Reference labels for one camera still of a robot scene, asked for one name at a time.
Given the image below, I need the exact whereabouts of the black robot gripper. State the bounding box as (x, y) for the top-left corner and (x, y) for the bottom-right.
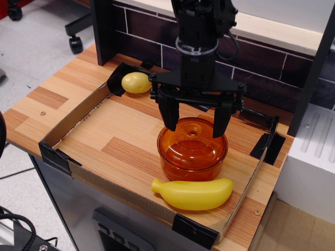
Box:
(149, 38), (246, 138)

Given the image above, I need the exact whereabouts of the orange transparent pot lid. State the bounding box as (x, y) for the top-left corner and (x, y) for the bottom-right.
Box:
(157, 117), (229, 173)

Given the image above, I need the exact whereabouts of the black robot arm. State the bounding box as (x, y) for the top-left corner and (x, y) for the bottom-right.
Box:
(149, 1), (247, 138)

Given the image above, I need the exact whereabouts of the orange transparent plastic pot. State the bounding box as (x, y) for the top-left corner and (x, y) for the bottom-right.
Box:
(159, 114), (228, 182)

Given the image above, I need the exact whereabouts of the yellow plastic potato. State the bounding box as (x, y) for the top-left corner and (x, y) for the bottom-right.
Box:
(121, 72), (151, 94)

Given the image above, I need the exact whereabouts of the yellow plastic banana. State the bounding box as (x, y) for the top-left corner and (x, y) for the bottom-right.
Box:
(151, 178), (233, 211)

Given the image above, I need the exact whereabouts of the cardboard fence with black tape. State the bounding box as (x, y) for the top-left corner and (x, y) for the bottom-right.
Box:
(38, 61), (286, 250)

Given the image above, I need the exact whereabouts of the white toy sink counter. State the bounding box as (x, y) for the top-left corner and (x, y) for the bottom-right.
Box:
(274, 104), (334, 223)

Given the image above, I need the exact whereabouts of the grey toy oven front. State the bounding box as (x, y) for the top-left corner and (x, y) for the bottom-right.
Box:
(92, 210), (155, 251)

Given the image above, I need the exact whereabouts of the black office chair base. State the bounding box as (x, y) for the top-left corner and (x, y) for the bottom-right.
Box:
(7, 1), (93, 54)

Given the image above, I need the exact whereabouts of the grey upright post right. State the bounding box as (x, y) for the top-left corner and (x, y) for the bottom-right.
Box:
(287, 7), (334, 137)

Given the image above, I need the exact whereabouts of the black upright post left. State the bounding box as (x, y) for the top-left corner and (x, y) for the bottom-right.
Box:
(90, 0), (118, 65)

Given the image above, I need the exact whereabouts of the black cable bottom left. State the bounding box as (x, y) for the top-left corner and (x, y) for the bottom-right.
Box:
(0, 206), (58, 251)

